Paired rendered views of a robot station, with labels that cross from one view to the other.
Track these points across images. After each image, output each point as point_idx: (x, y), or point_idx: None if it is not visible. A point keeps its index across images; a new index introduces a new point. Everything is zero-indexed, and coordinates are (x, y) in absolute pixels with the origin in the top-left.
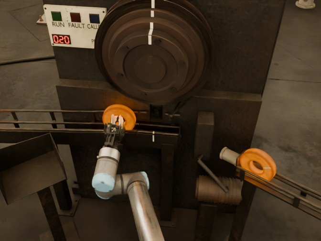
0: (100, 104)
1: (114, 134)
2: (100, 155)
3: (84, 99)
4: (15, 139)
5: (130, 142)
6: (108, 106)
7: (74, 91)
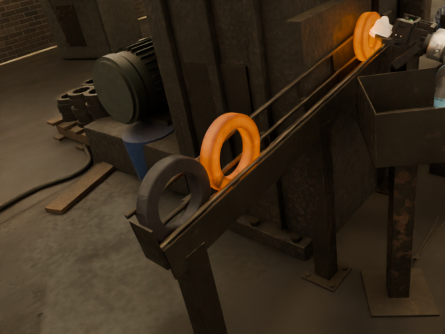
0: (338, 34)
1: (420, 20)
2: (444, 39)
3: (325, 34)
4: (295, 151)
5: (389, 61)
6: (344, 33)
7: (317, 22)
